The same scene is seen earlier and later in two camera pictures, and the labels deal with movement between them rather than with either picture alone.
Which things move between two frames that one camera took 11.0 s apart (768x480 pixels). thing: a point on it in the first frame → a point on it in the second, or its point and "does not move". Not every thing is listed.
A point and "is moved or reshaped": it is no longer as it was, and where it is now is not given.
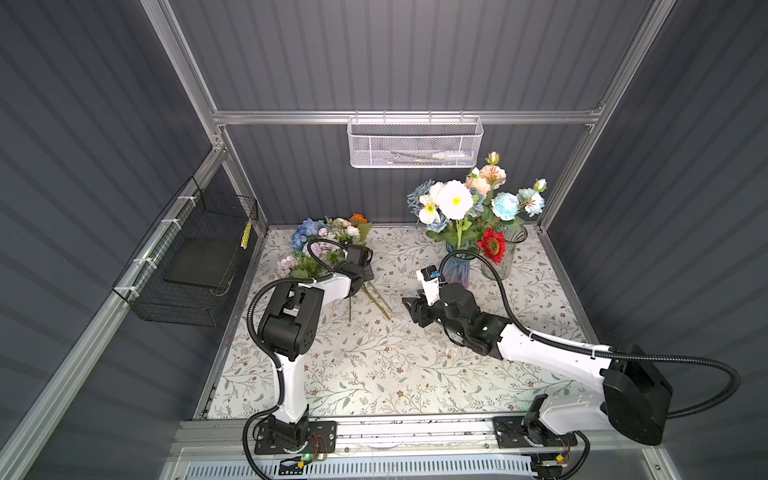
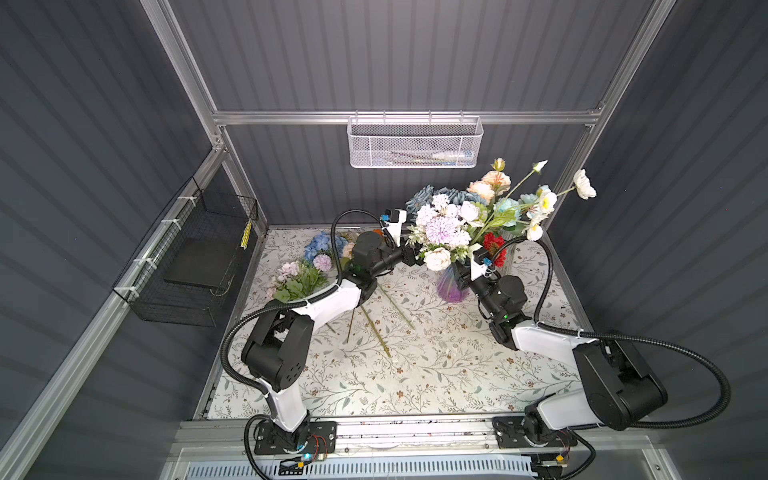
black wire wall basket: [182, 272] does not move
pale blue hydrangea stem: [413, 200] → [425, 197]
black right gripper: [418, 311] → [465, 282]
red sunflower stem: [494, 245] does not move
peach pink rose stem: [491, 177] is moved or reshaped
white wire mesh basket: [414, 142] does not move
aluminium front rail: [459, 438] does not move
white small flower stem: [448, 203] → [546, 199]
